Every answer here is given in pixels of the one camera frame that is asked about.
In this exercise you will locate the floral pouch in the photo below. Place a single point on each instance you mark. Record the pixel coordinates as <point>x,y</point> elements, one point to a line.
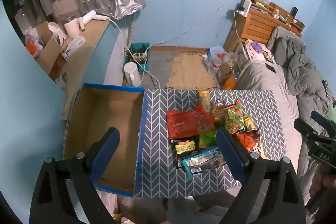
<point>256,49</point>

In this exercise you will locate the grey bed sheet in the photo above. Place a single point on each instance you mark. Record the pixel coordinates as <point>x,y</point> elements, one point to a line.
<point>265,79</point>

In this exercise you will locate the person's right hand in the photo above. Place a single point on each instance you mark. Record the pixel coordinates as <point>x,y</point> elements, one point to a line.
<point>321,182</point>

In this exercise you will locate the pile of clear plastic bottles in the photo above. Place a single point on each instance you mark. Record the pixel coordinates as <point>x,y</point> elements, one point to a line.
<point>214,57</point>

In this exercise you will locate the white hair dryer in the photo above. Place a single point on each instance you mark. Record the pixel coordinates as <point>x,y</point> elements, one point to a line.
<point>92,16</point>

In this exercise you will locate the pile of crumpled wrappers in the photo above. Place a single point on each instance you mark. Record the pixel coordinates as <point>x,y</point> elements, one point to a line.
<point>120,217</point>

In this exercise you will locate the black snack packet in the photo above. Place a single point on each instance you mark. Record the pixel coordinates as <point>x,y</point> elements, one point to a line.
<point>185,146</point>

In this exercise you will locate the orange snack packet white figure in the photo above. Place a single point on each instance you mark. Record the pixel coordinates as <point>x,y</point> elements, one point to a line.
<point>248,144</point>

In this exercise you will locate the brown-gold snack packet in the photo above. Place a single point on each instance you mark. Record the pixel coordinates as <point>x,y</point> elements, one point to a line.
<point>218,111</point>

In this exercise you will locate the wooden ledge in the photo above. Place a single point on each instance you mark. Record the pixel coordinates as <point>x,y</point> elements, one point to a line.
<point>84,61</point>

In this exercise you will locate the white pitcher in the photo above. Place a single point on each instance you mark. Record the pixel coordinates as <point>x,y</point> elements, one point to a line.
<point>132,74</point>

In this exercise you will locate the white mug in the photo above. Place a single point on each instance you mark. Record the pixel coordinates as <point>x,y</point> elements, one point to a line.
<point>71,28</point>

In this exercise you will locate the blue-rimmed cardboard box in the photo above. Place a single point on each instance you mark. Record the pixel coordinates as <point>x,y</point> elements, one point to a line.
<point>105,113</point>

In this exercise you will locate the red-orange snack packet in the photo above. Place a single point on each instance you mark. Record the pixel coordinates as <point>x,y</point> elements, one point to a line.
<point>186,121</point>

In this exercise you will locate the green and orange snack packet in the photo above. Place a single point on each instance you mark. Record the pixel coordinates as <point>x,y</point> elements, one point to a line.
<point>233,119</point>

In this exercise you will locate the small white fan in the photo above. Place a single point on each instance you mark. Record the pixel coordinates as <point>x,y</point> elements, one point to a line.
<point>57,32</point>

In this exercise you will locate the flat white box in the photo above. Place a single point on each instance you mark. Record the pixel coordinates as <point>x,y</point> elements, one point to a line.
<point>74,47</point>

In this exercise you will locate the white power strip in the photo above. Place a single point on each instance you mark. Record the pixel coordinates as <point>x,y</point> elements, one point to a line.
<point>139,56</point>
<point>245,7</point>

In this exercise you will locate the long yellow snack packet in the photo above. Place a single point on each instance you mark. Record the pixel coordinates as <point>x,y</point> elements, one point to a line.
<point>204,100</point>

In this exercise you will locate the teal snack packet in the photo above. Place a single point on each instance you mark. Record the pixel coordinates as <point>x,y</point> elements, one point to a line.
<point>202,162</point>

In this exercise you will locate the teal bin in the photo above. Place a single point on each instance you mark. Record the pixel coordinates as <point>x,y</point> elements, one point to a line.
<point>139,66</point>

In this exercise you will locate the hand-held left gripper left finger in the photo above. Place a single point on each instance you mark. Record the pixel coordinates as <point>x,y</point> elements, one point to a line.
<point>105,154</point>

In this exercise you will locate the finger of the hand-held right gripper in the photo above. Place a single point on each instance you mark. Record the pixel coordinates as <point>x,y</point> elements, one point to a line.
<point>324,121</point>
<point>309,133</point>

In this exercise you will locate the orange drink bottle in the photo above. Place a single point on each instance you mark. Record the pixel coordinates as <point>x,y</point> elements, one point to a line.
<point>229,82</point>

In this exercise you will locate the brown cardboard box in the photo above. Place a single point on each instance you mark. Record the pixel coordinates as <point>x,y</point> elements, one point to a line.
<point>51,54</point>

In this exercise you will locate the small white box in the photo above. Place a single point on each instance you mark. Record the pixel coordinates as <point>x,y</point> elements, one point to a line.
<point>61,80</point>

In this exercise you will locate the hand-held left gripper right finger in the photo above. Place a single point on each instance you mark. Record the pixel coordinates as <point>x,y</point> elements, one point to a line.
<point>231,155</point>

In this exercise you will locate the grey duvet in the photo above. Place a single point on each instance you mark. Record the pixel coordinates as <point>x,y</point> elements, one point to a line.
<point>299,66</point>

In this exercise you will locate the orange-lidded jar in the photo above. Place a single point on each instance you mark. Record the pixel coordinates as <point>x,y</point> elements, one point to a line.
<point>34,50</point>

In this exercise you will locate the small yellow snack packet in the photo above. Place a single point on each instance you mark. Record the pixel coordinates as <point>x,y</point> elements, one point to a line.
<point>249,123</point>

